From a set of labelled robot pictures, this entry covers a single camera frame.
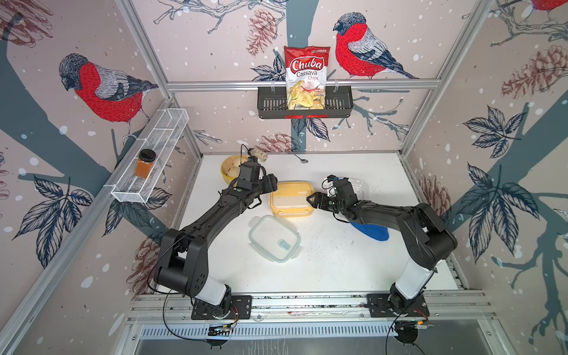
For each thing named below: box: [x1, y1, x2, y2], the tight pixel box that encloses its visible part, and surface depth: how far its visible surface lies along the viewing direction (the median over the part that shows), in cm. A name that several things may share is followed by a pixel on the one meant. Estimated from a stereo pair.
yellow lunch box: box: [269, 181, 316, 218], surface depth 93 cm
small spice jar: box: [248, 147, 268, 163], surface depth 120 cm
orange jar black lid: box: [134, 148, 157, 179], surface depth 68 cm
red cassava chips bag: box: [284, 45, 331, 111], surface depth 87 cm
